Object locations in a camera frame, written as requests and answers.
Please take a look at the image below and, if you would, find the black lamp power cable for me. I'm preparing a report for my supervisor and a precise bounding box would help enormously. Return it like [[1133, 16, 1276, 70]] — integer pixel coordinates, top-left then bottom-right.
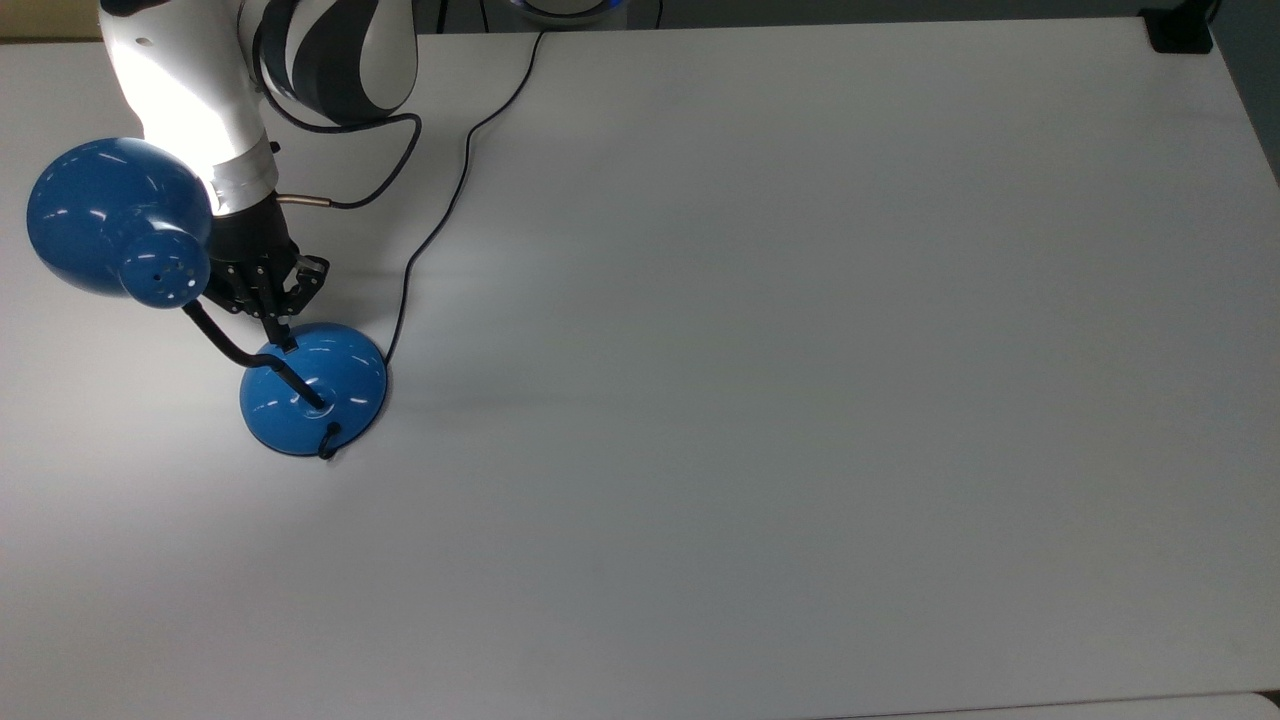
[[318, 30, 548, 461]]

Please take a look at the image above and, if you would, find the black table clamp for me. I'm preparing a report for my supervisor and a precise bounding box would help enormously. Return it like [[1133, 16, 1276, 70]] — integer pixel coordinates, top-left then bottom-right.
[[1139, 0, 1223, 55]]

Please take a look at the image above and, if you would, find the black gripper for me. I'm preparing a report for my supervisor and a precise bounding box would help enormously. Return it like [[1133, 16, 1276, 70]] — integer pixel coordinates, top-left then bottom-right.
[[203, 192, 332, 349]]

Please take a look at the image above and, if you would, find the blue desk lamp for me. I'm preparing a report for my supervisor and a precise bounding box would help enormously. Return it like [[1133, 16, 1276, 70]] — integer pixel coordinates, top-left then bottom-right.
[[27, 137, 390, 461]]

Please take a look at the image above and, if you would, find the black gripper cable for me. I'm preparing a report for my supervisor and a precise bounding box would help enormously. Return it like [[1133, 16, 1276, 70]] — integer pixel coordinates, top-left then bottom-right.
[[255, 85, 424, 212]]

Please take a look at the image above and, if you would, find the beige panel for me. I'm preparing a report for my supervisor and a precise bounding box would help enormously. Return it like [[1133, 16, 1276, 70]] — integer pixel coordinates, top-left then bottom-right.
[[0, 0, 105, 42]]

